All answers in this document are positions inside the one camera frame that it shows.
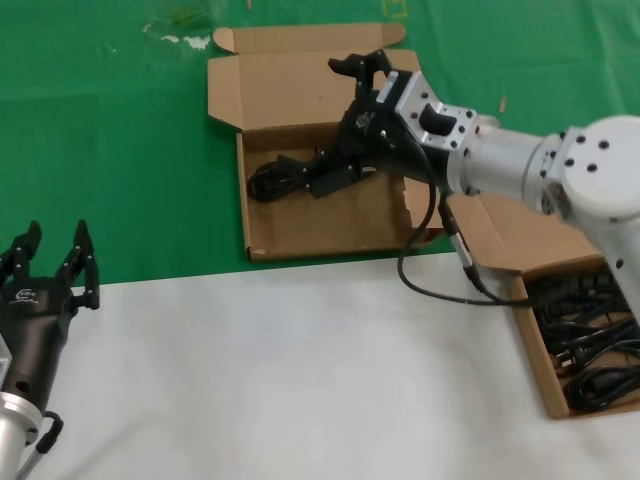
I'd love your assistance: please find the cardboard box with holed flap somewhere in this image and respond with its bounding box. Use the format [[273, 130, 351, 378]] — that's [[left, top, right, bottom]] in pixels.
[[206, 22, 448, 264]]

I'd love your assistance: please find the cardboard box with plain lid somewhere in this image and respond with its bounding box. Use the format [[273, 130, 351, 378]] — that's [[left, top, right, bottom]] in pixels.
[[446, 192, 640, 421]]

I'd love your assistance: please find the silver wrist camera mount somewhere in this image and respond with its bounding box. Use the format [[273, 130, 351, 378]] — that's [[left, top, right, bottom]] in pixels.
[[0, 337, 12, 389], [377, 71, 482, 152]]

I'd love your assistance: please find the black power cable bundle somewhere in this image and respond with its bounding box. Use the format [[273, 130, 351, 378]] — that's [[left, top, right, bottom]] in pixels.
[[247, 149, 376, 204], [560, 360, 640, 415], [528, 272, 640, 362]]

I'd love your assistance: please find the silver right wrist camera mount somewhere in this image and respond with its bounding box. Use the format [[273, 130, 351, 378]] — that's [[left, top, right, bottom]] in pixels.
[[377, 71, 482, 152]]

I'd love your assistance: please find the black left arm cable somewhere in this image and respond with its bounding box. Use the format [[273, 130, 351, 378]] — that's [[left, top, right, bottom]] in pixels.
[[13, 408, 66, 480]]

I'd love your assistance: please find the green table cloth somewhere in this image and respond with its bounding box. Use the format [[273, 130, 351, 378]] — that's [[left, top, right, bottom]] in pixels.
[[0, 0, 640, 294]]

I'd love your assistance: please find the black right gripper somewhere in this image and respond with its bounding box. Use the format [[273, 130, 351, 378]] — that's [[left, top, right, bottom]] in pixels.
[[276, 48, 450, 200]]

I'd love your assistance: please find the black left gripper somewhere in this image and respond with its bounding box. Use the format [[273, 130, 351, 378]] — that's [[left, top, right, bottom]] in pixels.
[[0, 218, 102, 407]]

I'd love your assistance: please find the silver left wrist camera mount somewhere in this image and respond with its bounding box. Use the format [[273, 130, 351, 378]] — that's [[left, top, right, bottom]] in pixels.
[[0, 337, 12, 389]]

